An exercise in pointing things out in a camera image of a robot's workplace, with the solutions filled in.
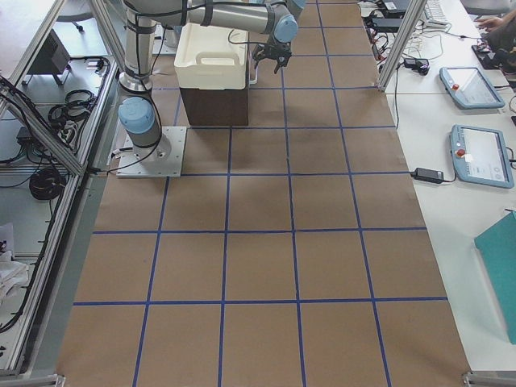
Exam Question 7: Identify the dark wooden drawer cabinet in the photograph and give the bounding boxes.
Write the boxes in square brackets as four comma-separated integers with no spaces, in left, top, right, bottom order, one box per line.
[179,42,250,127]

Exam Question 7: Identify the white foam tray box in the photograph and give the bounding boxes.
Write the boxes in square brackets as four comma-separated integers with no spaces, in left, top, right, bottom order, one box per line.
[174,23,249,89]

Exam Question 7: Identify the aluminium frame post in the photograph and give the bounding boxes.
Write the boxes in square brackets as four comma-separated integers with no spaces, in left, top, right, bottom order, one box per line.
[377,0,427,91]

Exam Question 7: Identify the teach pendant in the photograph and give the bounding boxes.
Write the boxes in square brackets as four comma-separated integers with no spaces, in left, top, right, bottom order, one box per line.
[449,124,514,189]
[439,67,506,110]

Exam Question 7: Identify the upper teach pendant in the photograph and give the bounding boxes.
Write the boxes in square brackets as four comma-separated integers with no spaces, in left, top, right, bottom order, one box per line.
[439,67,506,110]

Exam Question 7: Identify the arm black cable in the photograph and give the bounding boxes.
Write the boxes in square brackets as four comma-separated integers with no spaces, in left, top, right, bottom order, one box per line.
[227,27,259,46]

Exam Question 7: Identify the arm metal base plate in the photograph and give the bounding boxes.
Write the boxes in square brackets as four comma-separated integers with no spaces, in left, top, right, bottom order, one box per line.
[114,127,187,178]

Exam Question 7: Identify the person hand at desk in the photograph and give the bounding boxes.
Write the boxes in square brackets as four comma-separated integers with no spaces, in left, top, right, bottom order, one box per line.
[477,17,504,30]

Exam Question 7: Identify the aluminium frame rail left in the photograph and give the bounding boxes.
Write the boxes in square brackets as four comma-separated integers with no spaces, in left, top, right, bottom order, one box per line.
[1,76,85,176]

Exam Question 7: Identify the lower teach pendant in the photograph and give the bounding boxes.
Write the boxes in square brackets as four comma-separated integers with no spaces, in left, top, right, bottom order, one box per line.
[449,124,514,189]

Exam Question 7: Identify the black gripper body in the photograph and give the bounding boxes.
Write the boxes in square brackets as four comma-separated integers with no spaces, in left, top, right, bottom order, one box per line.
[253,39,292,60]

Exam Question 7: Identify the coiled black cables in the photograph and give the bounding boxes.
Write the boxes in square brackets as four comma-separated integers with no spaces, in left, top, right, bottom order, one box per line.
[28,167,65,202]

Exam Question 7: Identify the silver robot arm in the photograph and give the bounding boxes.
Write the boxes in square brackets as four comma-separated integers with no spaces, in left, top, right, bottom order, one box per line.
[118,1,305,164]

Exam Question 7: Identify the black power adapter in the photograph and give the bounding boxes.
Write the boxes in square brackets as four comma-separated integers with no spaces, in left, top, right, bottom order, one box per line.
[410,168,444,184]

